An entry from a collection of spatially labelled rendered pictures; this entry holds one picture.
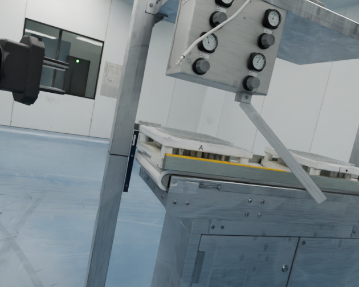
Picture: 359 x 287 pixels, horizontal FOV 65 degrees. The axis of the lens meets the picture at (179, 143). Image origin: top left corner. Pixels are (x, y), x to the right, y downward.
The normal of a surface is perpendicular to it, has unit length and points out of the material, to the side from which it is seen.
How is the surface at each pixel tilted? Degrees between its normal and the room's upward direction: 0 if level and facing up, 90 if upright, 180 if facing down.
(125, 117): 90
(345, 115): 90
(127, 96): 90
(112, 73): 90
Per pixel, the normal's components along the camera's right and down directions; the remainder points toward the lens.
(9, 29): 0.47, 0.20
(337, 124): -0.86, -0.12
